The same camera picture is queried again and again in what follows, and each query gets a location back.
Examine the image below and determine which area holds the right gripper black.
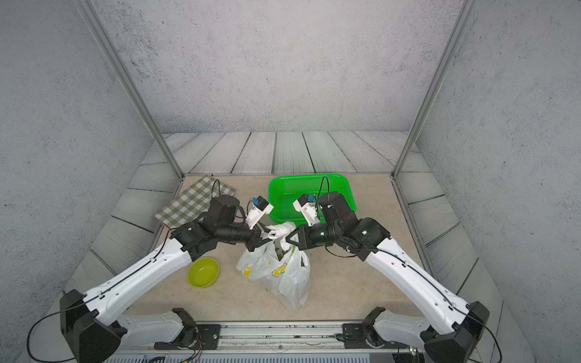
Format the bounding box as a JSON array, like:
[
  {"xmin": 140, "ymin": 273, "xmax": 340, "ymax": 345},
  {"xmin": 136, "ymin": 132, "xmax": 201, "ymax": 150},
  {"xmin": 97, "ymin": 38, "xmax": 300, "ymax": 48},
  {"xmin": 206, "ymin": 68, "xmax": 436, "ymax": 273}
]
[{"xmin": 285, "ymin": 223, "xmax": 343, "ymax": 250}]

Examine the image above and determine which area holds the white plastic bag lemon print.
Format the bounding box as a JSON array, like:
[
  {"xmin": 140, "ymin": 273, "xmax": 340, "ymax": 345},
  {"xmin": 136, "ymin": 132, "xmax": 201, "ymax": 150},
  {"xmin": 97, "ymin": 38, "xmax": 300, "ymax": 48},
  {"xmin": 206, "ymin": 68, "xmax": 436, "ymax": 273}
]
[{"xmin": 236, "ymin": 222, "xmax": 311, "ymax": 311}]

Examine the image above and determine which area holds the pineapple front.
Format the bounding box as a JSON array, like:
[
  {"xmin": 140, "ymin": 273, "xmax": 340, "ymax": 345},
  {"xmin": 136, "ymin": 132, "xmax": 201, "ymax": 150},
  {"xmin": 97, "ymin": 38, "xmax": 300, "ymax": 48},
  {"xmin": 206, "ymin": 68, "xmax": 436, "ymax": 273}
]
[{"xmin": 274, "ymin": 241, "xmax": 292, "ymax": 261}]

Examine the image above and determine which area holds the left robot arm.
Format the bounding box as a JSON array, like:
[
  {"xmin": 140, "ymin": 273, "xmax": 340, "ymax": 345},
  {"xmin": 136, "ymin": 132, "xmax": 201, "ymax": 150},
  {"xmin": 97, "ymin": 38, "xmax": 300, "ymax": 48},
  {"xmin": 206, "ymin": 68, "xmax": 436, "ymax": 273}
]
[{"xmin": 56, "ymin": 195, "xmax": 273, "ymax": 362}]

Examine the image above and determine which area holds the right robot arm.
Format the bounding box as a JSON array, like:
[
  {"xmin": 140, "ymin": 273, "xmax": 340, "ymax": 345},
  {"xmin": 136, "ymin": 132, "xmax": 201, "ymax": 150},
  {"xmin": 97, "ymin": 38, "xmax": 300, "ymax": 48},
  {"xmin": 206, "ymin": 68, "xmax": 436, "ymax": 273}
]
[{"xmin": 285, "ymin": 191, "xmax": 490, "ymax": 362}]

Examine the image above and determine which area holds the green plastic basket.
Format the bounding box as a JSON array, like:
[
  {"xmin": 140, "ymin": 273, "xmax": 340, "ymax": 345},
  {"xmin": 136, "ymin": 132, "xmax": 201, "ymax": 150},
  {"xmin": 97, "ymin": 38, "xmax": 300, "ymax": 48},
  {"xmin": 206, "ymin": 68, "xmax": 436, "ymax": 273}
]
[{"xmin": 267, "ymin": 173, "xmax": 357, "ymax": 225}]

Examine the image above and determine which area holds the lime green bowl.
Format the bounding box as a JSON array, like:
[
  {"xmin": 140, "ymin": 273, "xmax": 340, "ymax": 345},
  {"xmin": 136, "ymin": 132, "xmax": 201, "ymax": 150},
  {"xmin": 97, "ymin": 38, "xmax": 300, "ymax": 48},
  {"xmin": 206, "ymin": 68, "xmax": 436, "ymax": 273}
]
[{"xmin": 187, "ymin": 257, "xmax": 220, "ymax": 288}]

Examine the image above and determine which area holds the green checkered cloth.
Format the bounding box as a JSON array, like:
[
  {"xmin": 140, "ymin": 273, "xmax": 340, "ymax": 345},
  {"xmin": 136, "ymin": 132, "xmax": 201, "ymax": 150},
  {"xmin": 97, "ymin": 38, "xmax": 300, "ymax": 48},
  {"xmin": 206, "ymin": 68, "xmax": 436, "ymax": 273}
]
[{"xmin": 154, "ymin": 175, "xmax": 235, "ymax": 228}]

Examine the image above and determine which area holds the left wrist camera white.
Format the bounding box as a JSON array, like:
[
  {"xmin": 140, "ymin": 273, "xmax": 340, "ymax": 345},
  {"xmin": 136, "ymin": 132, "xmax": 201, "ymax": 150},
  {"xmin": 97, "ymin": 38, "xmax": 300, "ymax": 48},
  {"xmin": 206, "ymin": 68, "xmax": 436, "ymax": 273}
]
[{"xmin": 245, "ymin": 196, "xmax": 273, "ymax": 230}]

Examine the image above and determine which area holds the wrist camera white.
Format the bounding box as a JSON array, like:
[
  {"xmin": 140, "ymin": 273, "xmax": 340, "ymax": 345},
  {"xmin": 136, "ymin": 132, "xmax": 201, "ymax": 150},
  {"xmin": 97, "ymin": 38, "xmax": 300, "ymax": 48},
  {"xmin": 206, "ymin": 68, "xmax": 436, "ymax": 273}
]
[
  {"xmin": 245, "ymin": 196, "xmax": 273, "ymax": 230},
  {"xmin": 293, "ymin": 195, "xmax": 320, "ymax": 227}
]

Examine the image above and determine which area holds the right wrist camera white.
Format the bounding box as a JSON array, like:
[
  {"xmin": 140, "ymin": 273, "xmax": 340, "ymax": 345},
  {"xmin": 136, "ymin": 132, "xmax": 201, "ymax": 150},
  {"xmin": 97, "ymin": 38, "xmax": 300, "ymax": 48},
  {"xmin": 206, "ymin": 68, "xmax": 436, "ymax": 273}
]
[{"xmin": 293, "ymin": 195, "xmax": 320, "ymax": 227}]

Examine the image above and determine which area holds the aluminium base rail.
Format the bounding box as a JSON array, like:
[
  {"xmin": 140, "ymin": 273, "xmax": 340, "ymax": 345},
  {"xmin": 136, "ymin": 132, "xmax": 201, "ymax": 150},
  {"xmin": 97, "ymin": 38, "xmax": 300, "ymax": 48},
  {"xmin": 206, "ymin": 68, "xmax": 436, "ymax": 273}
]
[{"xmin": 109, "ymin": 321, "xmax": 431, "ymax": 362}]

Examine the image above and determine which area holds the right metal frame post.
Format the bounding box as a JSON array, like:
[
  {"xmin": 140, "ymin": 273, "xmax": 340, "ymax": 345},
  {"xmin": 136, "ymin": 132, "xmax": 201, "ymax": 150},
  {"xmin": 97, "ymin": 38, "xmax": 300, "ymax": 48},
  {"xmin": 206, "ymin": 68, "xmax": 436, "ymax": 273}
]
[{"xmin": 392, "ymin": 0, "xmax": 477, "ymax": 179}]

